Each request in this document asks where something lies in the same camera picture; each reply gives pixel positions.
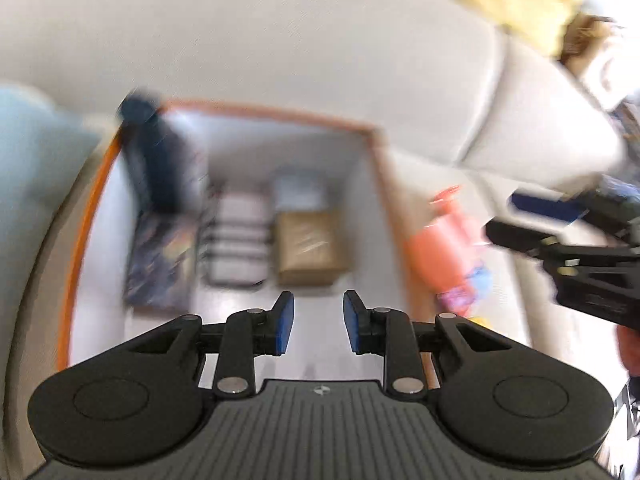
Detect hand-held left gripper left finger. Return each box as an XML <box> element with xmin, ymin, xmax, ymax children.
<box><xmin>122</xmin><ymin>290</ymin><xmax>297</xmax><ymax>398</ymax></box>

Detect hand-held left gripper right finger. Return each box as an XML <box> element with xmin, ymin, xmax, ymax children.
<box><xmin>342</xmin><ymin>289</ymin><xmax>523</xmax><ymax>397</ymax></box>

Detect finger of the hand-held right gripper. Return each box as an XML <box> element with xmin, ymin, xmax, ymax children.
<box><xmin>486</xmin><ymin>217</ymin><xmax>563</xmax><ymax>261</ymax></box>
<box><xmin>507</xmin><ymin>191</ymin><xmax>593</xmax><ymax>223</ymax></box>

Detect pink toy water gun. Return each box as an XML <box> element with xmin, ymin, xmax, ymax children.
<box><xmin>406</xmin><ymin>185</ymin><xmax>490</xmax><ymax>297</ymax></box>

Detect small brown cardboard box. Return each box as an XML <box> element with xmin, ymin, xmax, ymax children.
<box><xmin>272</xmin><ymin>210</ymin><xmax>351</xmax><ymax>287</ymax></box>

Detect dark printed card box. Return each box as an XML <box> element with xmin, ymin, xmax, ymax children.
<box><xmin>122</xmin><ymin>210</ymin><xmax>201</xmax><ymax>313</ymax></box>

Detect orange cardboard box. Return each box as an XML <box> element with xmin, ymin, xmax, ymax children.
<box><xmin>56</xmin><ymin>100</ymin><xmax>416</xmax><ymax>373</ymax></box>

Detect person's right hand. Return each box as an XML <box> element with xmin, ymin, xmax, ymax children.
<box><xmin>616</xmin><ymin>326</ymin><xmax>640</xmax><ymax>378</ymax></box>

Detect blue and purple small toy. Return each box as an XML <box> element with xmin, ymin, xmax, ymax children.
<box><xmin>439</xmin><ymin>262</ymin><xmax>495</xmax><ymax>317</ymax></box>

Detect brown plush toy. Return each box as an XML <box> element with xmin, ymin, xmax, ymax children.
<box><xmin>559</xmin><ymin>14</ymin><xmax>618</xmax><ymax>76</ymax></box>

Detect dark blue bottle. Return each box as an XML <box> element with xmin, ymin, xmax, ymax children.
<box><xmin>117</xmin><ymin>91</ymin><xmax>206</xmax><ymax>213</ymax></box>

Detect beige sofa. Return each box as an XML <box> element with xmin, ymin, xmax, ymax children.
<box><xmin>0</xmin><ymin>0</ymin><xmax>640</xmax><ymax>471</ymax></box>

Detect light blue cushion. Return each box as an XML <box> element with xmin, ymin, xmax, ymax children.
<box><xmin>0</xmin><ymin>85</ymin><xmax>103</xmax><ymax>281</ymax></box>

